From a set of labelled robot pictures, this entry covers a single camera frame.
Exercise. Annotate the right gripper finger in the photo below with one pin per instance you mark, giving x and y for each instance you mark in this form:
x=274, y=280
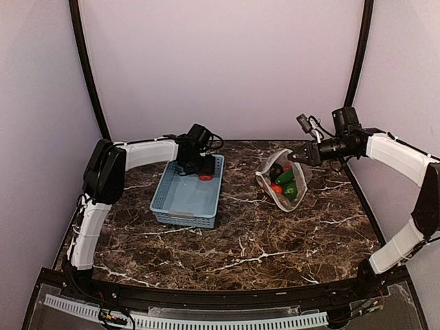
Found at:
x=299, y=152
x=301, y=159

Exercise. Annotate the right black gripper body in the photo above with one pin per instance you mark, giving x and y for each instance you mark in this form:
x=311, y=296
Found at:
x=315, y=150

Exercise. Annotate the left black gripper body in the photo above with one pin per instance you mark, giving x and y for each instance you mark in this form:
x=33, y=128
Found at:
x=199, y=166

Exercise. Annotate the red wrinkled toy ball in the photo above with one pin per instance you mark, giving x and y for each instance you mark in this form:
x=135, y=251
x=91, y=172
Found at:
x=205, y=177

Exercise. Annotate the green toy cucumber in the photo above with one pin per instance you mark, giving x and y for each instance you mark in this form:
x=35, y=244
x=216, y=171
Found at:
x=286, y=177

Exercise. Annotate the purple toy eggplant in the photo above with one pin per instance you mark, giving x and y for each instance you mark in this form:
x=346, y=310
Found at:
x=275, y=171

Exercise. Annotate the polka dot zip bag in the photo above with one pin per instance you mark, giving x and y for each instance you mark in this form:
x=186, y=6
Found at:
x=302, y=174

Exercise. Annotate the green toy avocado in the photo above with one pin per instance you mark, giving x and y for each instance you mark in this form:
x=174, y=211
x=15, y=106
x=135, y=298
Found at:
x=290, y=190

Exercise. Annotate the light blue plastic basket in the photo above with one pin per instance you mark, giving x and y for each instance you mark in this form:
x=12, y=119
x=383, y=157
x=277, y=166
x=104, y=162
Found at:
x=188, y=200

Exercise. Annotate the orange red toy mango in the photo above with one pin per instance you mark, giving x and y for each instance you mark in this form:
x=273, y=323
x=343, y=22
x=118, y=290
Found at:
x=277, y=188

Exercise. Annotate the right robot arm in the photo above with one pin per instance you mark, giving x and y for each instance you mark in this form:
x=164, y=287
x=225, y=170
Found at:
x=403, y=161

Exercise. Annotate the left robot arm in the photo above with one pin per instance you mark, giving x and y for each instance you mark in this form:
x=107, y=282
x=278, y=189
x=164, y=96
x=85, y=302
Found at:
x=104, y=183

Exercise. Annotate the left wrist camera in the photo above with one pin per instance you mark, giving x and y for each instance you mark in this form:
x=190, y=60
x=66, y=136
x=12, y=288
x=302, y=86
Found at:
x=214, y=143

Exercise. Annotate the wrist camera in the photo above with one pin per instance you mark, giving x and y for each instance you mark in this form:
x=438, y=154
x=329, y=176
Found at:
x=312, y=126
x=214, y=143

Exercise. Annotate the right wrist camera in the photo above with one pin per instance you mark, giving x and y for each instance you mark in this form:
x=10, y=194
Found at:
x=312, y=126

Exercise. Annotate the black front rail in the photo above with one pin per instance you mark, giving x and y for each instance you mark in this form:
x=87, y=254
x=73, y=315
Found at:
x=331, y=295

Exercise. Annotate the grey slotted cable duct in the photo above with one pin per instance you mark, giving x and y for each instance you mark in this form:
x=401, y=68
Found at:
x=168, y=318

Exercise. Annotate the right black frame post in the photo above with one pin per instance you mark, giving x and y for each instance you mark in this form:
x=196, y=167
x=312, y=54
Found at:
x=362, y=42

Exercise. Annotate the black frame post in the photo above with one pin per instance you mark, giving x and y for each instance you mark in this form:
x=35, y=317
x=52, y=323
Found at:
x=362, y=42
x=76, y=21

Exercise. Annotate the left black frame post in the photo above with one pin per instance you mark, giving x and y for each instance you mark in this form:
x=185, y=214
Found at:
x=76, y=21

